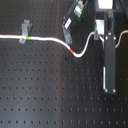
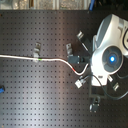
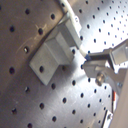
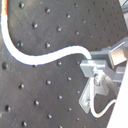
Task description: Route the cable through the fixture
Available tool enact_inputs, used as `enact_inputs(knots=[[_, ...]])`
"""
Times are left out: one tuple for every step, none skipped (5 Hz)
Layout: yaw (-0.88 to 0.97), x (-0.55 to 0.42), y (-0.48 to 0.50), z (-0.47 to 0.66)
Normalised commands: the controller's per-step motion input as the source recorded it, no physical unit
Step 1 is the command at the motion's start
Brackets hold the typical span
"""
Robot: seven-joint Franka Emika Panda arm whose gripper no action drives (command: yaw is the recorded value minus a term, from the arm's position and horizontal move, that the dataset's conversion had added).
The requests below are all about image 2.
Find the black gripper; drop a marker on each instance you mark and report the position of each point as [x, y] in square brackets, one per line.
[78, 60]

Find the grey clip right lower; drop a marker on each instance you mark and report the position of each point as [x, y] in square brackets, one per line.
[116, 86]

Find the blue object at edge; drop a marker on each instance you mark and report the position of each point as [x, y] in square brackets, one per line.
[2, 89]

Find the grey cable clip upper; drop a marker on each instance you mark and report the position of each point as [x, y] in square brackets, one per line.
[80, 35]

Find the grey cable clip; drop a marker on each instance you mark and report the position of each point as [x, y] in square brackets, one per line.
[36, 52]
[80, 35]
[69, 49]

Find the white connector plug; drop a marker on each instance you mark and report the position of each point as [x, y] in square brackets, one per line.
[79, 83]

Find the grey cable clip middle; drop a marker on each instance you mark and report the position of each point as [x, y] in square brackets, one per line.
[69, 49]

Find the grey cable clip left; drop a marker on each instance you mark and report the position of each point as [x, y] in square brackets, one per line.
[36, 52]

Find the grey clip lower bottom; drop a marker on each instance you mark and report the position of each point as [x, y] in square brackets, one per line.
[94, 105]

